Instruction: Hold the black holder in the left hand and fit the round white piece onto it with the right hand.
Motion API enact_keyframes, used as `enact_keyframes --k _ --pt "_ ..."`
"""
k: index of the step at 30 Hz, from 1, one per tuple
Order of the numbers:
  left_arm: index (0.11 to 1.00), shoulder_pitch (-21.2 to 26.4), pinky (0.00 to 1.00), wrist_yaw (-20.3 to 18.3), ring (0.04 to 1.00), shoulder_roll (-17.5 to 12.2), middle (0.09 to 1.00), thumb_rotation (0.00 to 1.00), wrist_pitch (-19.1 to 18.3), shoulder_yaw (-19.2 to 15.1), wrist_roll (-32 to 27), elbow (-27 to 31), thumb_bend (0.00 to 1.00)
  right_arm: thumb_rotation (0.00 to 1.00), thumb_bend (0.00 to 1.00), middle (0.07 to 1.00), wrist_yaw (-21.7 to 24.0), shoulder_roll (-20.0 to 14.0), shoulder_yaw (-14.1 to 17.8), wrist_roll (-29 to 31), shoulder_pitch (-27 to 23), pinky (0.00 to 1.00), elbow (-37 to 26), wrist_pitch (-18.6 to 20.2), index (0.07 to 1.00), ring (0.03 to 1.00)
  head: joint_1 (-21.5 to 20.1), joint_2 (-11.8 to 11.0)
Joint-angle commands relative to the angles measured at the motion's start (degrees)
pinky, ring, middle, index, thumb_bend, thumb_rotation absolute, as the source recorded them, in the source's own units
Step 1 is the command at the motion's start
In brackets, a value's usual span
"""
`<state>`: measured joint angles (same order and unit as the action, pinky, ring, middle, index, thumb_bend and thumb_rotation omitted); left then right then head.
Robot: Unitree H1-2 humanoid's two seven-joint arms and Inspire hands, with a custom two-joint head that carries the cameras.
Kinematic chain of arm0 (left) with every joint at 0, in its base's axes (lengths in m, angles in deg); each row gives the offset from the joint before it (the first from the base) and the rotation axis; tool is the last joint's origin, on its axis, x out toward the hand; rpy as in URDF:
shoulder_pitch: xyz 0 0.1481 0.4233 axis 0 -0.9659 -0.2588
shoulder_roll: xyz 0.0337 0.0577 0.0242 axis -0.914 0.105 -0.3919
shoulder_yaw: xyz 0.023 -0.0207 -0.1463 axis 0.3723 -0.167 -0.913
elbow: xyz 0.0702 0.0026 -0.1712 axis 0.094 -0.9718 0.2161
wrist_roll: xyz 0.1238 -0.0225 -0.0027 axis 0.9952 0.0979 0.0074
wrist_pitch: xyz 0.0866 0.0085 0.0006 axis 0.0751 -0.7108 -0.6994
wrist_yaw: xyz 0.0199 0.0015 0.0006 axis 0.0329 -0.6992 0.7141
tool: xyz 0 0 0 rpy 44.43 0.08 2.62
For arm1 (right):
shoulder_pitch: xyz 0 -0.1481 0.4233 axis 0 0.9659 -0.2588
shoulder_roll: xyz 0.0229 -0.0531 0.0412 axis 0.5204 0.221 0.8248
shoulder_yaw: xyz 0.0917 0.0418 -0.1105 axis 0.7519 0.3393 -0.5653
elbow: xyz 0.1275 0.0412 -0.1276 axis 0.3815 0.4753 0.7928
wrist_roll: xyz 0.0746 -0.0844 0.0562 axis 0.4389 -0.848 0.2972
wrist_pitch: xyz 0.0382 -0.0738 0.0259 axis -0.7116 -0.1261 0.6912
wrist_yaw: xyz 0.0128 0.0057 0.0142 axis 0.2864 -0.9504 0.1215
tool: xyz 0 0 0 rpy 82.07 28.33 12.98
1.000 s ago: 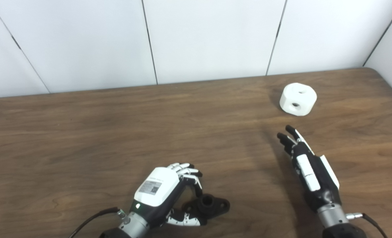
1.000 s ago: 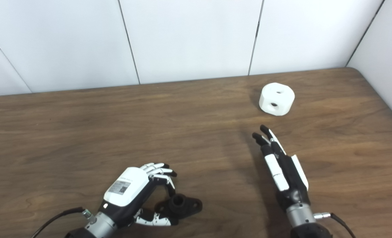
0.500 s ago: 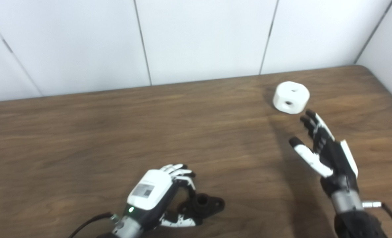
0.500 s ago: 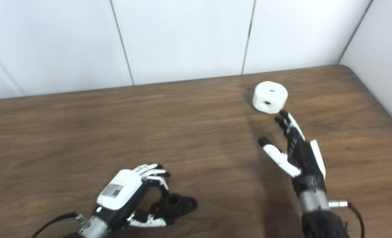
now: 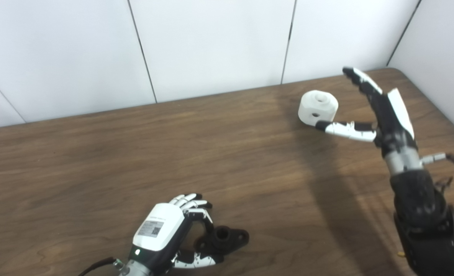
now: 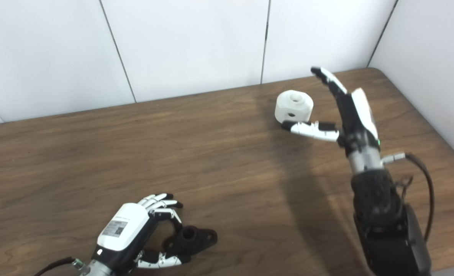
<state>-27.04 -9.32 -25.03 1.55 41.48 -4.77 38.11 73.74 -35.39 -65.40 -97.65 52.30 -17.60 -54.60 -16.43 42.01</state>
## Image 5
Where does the round white cylinder piece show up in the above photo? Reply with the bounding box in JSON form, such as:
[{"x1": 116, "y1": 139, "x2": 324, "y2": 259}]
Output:
[{"x1": 298, "y1": 90, "x2": 339, "y2": 126}]

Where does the black flanged holder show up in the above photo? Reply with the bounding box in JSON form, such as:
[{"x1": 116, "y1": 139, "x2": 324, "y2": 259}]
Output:
[{"x1": 193, "y1": 226, "x2": 250, "y2": 258}]

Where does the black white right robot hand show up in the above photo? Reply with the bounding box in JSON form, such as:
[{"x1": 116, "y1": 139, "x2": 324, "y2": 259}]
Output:
[{"x1": 315, "y1": 67, "x2": 419, "y2": 158}]

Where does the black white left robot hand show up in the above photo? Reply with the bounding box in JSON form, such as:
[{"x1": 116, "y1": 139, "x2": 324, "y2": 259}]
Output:
[{"x1": 129, "y1": 193, "x2": 224, "y2": 275}]

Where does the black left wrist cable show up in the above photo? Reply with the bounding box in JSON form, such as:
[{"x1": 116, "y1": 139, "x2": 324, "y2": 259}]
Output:
[{"x1": 77, "y1": 257, "x2": 117, "y2": 276}]

